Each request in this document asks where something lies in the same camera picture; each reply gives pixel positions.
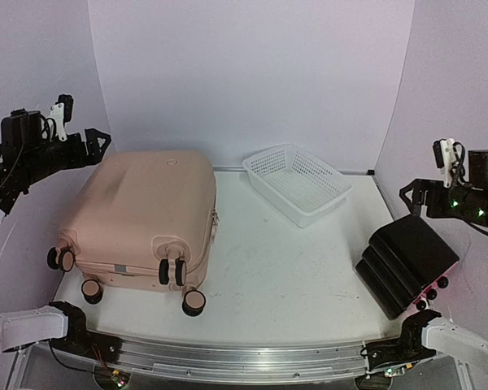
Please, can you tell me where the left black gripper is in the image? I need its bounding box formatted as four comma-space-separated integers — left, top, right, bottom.
20, 128, 110, 185

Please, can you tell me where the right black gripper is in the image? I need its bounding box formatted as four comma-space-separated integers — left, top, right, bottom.
398, 179, 488, 226

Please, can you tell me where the pink hard-shell suitcase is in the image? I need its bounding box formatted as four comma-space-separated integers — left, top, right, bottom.
47, 150, 218, 317

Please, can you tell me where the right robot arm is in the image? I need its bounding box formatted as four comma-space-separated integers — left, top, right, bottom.
399, 138, 488, 237

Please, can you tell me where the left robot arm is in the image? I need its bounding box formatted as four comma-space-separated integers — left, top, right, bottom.
0, 102, 120, 363

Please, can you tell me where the black pink tiered rack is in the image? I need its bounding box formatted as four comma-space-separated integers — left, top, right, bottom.
355, 214, 460, 320

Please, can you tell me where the white plastic mesh basket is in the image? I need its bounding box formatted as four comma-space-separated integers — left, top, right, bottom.
242, 144, 353, 228

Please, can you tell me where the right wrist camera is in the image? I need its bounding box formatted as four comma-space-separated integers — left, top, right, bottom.
433, 138, 458, 188

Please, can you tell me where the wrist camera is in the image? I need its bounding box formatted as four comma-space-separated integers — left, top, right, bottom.
433, 138, 458, 188
47, 94, 74, 141

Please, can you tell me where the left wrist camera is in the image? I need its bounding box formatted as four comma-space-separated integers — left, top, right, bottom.
47, 94, 74, 141

